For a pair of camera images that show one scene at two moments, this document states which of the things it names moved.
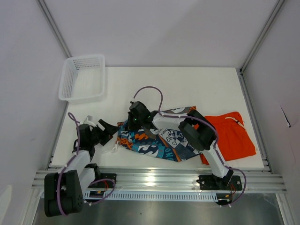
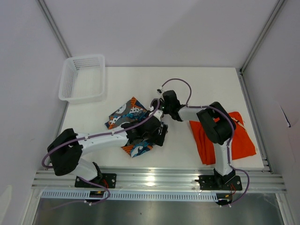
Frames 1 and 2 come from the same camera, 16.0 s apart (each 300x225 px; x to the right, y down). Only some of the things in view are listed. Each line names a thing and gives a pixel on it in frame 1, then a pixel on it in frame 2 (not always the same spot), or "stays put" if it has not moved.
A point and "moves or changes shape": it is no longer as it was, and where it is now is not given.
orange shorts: (234, 141) stays put
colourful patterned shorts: (166, 144) moves or changes shape
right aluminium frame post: (277, 7) stays put
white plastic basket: (83, 78) stays put
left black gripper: (109, 129) -> (158, 139)
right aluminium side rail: (259, 140) stays put
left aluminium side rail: (58, 134) stays put
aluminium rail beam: (269, 179) stays put
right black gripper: (131, 126) -> (161, 101)
